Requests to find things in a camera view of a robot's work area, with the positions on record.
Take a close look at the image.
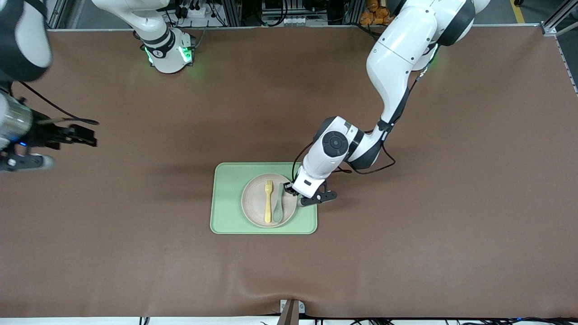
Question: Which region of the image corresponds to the teal plastic spoon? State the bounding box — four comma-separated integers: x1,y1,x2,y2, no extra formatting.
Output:
272,183,286,223

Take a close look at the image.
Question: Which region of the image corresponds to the grey metal table bracket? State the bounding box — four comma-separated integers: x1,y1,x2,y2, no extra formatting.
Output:
280,299,306,315

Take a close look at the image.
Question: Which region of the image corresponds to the brown table cover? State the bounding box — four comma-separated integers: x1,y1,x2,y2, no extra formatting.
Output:
0,25,578,319

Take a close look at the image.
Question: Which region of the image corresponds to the tan mount bar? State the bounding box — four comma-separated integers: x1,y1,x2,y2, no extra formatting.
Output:
276,300,300,325

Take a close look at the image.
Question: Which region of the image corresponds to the white power strip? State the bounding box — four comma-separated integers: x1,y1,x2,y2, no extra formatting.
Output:
183,5,213,19

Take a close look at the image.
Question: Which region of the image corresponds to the light green rectangular tray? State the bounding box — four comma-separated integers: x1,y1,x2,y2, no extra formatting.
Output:
210,162,318,235

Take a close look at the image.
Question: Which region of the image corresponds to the yellow plastic fork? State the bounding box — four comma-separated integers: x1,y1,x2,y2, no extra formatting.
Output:
264,180,274,223

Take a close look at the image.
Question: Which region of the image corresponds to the pale round plate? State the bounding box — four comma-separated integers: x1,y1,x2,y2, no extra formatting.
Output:
241,173,298,228

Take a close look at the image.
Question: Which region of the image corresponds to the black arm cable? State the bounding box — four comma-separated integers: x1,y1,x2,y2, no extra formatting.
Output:
292,68,427,182
16,81,100,127

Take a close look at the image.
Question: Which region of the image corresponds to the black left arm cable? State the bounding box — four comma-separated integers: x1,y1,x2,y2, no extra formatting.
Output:
292,68,427,182

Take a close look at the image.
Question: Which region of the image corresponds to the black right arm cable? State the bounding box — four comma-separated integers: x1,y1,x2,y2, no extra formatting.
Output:
16,81,100,127

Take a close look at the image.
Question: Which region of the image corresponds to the aluminium frame post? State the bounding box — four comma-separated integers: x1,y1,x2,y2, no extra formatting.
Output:
348,0,364,26
224,0,243,27
45,0,69,30

